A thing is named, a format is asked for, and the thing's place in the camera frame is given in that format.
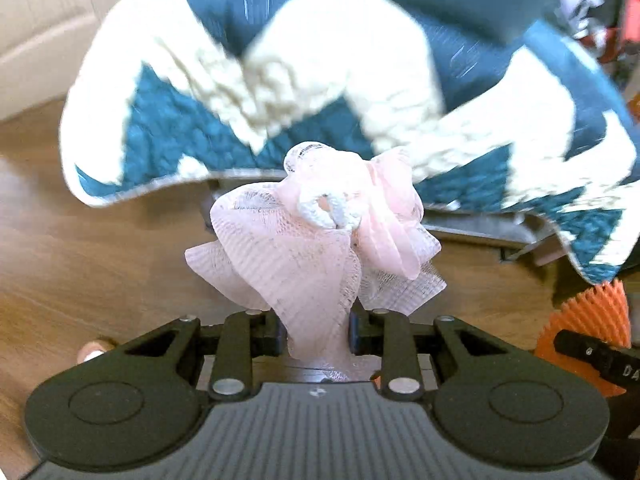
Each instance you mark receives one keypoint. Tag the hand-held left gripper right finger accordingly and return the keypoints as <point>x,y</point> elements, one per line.
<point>359,336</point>

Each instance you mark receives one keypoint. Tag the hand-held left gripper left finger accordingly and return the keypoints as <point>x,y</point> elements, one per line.
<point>267,336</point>

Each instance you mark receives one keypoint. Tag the orange spiky ball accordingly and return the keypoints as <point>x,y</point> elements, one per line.
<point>592,317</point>

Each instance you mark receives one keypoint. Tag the pink mesh bath sponge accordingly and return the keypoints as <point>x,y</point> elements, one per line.
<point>310,265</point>

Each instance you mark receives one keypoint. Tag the person's foot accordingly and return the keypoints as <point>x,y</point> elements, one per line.
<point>94,351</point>

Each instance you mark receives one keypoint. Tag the blue and white blanket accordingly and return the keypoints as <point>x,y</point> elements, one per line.
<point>310,60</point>

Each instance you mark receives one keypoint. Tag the red patterned cloth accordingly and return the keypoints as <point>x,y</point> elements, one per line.
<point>595,5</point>

